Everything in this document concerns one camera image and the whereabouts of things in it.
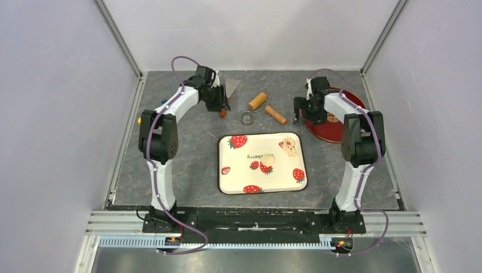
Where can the white strawberry print tray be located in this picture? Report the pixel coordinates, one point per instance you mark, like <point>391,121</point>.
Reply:
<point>239,164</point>

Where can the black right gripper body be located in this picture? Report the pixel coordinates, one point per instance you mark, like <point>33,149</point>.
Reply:
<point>311,113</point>

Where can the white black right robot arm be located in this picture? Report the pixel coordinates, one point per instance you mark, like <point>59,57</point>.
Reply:
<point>362,144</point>

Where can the beige dough piece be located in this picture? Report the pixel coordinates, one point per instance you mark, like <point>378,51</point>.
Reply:
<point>266,161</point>

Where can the dark red round plate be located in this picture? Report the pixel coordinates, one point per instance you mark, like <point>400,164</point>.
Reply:
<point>331,131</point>

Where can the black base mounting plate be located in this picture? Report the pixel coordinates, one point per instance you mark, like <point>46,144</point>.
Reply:
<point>250,225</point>

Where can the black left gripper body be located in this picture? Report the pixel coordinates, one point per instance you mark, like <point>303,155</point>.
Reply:
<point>213,101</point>

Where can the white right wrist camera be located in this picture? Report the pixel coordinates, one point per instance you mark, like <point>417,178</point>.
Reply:
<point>309,94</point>

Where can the metal scraper with wooden handle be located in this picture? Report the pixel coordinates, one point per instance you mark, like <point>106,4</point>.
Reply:
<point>230,87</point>

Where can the wooden dough roller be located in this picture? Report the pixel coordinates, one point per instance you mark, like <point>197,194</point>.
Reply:
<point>261,102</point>

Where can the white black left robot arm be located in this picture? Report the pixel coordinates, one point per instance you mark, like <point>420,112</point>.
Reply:
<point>158,134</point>

